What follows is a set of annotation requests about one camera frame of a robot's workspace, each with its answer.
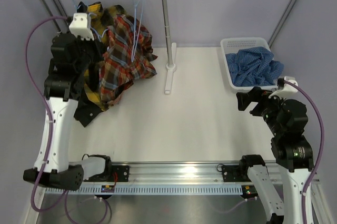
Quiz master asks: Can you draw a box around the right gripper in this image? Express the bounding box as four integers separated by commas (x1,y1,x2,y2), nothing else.
236,86,290,136

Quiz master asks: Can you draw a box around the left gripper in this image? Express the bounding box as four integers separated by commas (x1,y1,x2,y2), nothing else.
74,31,104,73

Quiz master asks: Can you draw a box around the blue checked shirt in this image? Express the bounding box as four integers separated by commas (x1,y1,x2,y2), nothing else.
225,46,284,87

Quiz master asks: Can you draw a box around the red plaid shirt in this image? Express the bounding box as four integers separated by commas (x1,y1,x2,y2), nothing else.
98,14,157,107

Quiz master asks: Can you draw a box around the blue hanger of red shirt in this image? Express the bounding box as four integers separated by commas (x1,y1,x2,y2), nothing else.
88,12,112,43

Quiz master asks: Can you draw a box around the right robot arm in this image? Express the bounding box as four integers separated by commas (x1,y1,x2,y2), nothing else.
236,87,315,223

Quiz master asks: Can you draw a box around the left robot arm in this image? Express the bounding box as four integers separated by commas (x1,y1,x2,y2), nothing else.
23,33,113,191

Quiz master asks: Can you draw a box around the black shirt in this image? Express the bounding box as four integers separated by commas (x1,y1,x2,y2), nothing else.
71,1,106,128

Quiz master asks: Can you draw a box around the yellow plaid shirt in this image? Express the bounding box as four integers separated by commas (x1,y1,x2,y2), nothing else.
84,2,127,111

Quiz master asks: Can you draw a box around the white plastic basket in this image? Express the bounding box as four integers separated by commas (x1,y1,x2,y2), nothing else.
221,37,277,92

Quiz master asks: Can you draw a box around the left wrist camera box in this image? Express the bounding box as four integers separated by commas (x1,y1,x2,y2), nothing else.
69,13,94,41

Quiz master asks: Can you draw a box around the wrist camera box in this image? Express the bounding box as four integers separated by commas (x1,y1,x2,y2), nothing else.
269,76,298,99
69,13,94,41

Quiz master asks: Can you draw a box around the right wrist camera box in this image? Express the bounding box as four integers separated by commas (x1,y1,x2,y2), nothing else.
269,76,298,99

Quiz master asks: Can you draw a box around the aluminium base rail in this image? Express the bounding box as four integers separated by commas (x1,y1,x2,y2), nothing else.
78,160,321,186

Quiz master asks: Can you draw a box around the white slotted cable duct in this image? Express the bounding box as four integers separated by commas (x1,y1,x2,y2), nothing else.
44,183,244,195

